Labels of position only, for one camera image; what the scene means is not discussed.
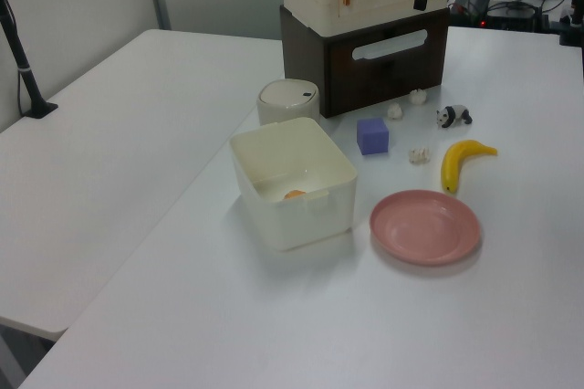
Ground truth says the small cream lidded trash can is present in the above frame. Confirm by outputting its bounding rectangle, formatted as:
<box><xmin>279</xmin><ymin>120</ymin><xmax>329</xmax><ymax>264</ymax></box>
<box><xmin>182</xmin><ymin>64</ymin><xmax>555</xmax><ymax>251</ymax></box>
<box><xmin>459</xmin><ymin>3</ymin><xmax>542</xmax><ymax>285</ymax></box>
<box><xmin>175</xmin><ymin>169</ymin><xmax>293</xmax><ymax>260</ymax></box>
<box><xmin>255</xmin><ymin>79</ymin><xmax>320</xmax><ymax>126</ymax></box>

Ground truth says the yellow toy banana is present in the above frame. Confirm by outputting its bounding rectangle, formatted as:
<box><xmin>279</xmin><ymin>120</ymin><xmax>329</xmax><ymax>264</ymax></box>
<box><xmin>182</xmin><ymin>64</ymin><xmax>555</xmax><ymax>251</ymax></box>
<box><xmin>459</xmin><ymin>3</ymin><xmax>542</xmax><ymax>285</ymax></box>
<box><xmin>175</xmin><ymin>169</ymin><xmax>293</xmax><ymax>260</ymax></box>
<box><xmin>440</xmin><ymin>139</ymin><xmax>498</xmax><ymax>195</ymax></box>

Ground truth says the black clamp mount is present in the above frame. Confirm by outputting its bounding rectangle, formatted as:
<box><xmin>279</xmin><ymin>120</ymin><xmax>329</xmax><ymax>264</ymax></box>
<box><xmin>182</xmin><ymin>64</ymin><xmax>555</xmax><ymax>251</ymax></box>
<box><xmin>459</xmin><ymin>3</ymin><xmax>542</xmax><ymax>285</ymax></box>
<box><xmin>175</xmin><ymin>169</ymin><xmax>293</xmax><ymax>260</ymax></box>
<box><xmin>557</xmin><ymin>0</ymin><xmax>584</xmax><ymax>47</ymax></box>

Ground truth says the black camera stand pole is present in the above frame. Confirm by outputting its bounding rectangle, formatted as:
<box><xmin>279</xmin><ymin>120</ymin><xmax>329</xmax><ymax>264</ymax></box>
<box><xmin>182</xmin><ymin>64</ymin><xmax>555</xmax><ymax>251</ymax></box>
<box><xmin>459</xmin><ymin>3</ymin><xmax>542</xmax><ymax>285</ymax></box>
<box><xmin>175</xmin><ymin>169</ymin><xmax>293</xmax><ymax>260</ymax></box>
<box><xmin>0</xmin><ymin>0</ymin><xmax>59</xmax><ymax>120</ymax></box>

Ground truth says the pink plate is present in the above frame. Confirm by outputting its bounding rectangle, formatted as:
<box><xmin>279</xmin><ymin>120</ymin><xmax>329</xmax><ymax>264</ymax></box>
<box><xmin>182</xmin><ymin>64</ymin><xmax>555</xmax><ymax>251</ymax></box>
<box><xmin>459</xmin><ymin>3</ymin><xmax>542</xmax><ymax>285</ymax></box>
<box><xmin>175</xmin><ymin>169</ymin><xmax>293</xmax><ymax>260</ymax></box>
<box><xmin>369</xmin><ymin>189</ymin><xmax>482</xmax><ymax>267</ymax></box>

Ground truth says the dark brown drawer cabinet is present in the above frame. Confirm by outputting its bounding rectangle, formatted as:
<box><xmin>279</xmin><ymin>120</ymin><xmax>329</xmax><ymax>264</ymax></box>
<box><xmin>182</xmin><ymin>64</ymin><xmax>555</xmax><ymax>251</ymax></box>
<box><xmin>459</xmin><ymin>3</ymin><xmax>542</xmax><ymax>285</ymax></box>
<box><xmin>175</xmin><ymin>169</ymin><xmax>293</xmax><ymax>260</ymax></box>
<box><xmin>278</xmin><ymin>4</ymin><xmax>451</xmax><ymax>119</ymax></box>

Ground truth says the cream open plastic bin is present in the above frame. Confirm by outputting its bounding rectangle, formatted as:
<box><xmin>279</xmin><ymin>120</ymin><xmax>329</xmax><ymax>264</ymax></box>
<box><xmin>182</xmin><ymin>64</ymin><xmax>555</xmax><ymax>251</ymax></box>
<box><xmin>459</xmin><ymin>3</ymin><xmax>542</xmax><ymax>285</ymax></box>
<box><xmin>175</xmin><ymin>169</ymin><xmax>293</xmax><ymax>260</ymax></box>
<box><xmin>228</xmin><ymin>116</ymin><xmax>359</xmax><ymax>252</ymax></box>

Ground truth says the black electronics box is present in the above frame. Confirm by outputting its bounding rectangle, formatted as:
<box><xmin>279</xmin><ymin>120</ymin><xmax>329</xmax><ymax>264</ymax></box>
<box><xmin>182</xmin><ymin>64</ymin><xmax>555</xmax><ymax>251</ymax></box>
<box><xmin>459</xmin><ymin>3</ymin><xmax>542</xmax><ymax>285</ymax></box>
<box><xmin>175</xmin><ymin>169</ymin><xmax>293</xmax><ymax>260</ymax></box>
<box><xmin>481</xmin><ymin>0</ymin><xmax>542</xmax><ymax>32</ymax></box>

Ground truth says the panda figurine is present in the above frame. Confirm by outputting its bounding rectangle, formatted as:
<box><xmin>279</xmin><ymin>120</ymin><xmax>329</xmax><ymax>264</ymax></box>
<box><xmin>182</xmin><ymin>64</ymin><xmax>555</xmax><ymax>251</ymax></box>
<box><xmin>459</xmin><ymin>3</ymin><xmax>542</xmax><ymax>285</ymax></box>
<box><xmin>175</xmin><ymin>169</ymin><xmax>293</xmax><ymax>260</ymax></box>
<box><xmin>435</xmin><ymin>105</ymin><xmax>474</xmax><ymax>130</ymax></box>

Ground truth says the purple cube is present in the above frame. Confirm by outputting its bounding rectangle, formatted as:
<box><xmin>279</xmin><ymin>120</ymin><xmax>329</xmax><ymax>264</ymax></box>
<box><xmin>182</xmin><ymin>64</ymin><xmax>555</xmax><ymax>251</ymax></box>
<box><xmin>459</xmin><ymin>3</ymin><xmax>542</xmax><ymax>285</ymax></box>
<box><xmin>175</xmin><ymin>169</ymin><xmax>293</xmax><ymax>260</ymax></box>
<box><xmin>356</xmin><ymin>117</ymin><xmax>391</xmax><ymax>156</ymax></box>

